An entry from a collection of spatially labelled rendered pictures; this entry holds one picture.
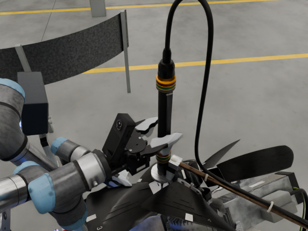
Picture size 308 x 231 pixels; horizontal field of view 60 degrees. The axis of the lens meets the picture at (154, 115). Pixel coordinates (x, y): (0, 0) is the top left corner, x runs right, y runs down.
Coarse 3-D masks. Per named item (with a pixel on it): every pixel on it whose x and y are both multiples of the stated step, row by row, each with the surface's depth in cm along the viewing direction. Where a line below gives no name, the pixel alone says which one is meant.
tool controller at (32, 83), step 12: (24, 72) 130; (36, 72) 132; (24, 84) 123; (36, 84) 125; (36, 96) 118; (24, 108) 114; (36, 108) 116; (48, 108) 121; (24, 120) 118; (36, 120) 120; (48, 120) 125; (24, 132) 122; (36, 132) 125
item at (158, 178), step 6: (174, 156) 75; (174, 162) 74; (156, 168) 83; (168, 168) 75; (174, 168) 74; (156, 174) 81; (168, 174) 78; (174, 174) 80; (156, 180) 80; (162, 180) 80; (168, 180) 80
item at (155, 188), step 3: (150, 183) 92; (153, 183) 92; (156, 183) 92; (159, 183) 92; (165, 183) 92; (150, 186) 91; (153, 186) 91; (156, 186) 91; (159, 186) 91; (165, 186) 91; (153, 189) 90; (156, 189) 90; (159, 189) 90; (153, 192) 90
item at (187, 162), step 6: (186, 162) 95; (192, 162) 90; (180, 168) 88; (198, 168) 91; (180, 174) 88; (186, 174) 88; (192, 174) 88; (174, 180) 89; (186, 180) 87; (192, 180) 88; (198, 180) 89; (198, 186) 90; (204, 192) 89; (210, 192) 90; (204, 198) 87
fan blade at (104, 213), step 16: (96, 192) 94; (112, 192) 92; (128, 192) 90; (144, 192) 89; (96, 208) 88; (112, 208) 86; (128, 208) 86; (96, 224) 83; (112, 224) 82; (128, 224) 82
